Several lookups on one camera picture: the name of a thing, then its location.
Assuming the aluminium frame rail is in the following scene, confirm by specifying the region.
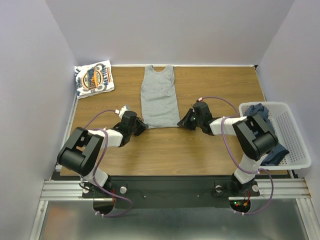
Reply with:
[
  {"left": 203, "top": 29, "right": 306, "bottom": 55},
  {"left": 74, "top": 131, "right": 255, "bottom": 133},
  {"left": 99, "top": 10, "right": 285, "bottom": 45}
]
[{"left": 30, "top": 172, "right": 319, "bottom": 240}]

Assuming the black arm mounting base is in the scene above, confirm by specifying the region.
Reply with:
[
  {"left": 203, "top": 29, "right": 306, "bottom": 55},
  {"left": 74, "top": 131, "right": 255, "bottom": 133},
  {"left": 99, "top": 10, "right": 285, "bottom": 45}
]
[{"left": 79, "top": 175, "right": 260, "bottom": 210}]

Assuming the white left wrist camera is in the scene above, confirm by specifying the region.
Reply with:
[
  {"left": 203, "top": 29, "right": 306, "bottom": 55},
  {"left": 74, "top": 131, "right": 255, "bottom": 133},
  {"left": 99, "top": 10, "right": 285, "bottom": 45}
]
[{"left": 114, "top": 105, "right": 130, "bottom": 119}]

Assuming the white printed tank top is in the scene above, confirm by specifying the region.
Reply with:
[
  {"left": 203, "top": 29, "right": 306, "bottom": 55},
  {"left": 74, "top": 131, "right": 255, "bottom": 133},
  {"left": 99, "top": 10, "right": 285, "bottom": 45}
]
[{"left": 74, "top": 60, "right": 115, "bottom": 100}]

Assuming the grey tank top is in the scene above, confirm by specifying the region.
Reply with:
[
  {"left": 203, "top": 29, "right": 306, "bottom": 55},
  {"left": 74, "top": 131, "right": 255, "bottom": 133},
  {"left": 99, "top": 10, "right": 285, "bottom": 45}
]
[{"left": 140, "top": 65, "right": 180, "bottom": 129}]

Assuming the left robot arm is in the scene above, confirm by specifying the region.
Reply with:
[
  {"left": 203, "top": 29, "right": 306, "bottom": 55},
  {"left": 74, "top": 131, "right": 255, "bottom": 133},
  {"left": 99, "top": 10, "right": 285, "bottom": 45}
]
[{"left": 57, "top": 106, "right": 148, "bottom": 197}]

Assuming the white plastic laundry basket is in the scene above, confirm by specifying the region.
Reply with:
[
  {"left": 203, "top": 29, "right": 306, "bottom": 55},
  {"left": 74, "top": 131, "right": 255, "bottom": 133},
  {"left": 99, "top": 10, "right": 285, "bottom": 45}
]
[{"left": 238, "top": 101, "right": 313, "bottom": 172}]

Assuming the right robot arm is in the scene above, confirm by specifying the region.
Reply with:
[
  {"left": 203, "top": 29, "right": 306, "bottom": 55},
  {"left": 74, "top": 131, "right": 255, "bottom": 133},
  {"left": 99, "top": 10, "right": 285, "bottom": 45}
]
[{"left": 177, "top": 101, "right": 279, "bottom": 195}]

